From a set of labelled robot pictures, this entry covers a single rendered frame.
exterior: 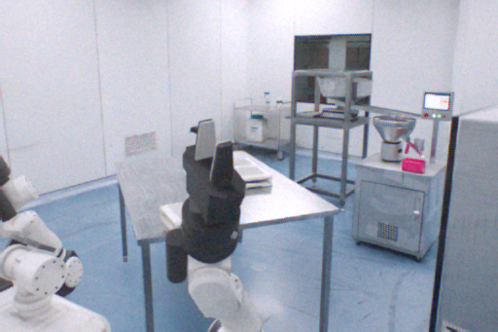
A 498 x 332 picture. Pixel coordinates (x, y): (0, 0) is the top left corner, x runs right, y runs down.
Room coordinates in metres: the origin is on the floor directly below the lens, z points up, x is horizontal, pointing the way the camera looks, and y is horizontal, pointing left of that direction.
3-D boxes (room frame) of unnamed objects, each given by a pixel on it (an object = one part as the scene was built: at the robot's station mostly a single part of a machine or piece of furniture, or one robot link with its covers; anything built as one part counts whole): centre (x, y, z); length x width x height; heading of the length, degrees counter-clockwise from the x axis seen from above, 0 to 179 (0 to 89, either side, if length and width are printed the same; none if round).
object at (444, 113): (3.48, -1.67, 1.07); 0.23 x 0.10 x 0.62; 52
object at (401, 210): (3.49, -1.41, 0.38); 0.63 x 0.57 x 0.76; 52
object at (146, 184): (2.68, 0.22, 0.83); 1.50 x 1.10 x 0.04; 21
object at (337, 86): (4.38, -1.14, 0.75); 1.43 x 1.06 x 1.50; 52
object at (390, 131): (3.56, -1.41, 0.95); 0.49 x 0.36 x 0.37; 52
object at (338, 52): (6.71, -1.43, 1.43); 1.32 x 0.01 x 1.11; 52
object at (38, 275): (0.66, 0.36, 1.31); 0.10 x 0.07 x 0.09; 59
